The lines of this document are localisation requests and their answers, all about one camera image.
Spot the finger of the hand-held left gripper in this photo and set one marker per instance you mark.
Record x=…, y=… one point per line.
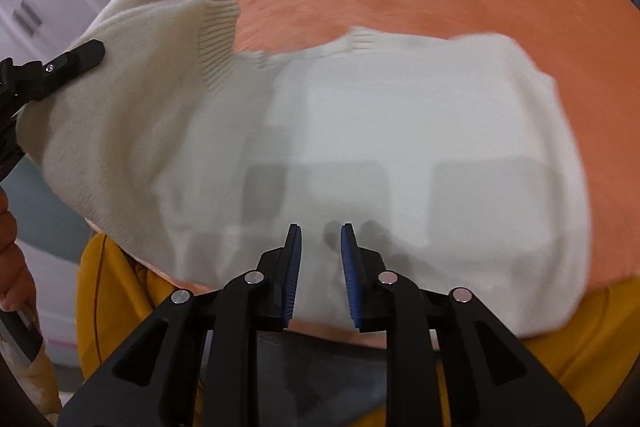
x=80, y=57

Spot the person's yellow pants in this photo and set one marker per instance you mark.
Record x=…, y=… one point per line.
x=115, y=297

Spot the cream knitted cardigan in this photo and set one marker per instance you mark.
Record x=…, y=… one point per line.
x=350, y=132

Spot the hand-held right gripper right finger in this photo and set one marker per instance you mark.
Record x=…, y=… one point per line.
x=350, y=277

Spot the person's left hand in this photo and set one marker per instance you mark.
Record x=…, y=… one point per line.
x=12, y=257

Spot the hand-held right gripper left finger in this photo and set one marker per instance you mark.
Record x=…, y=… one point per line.
x=292, y=277

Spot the grey bed sheet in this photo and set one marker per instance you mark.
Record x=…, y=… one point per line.
x=320, y=382

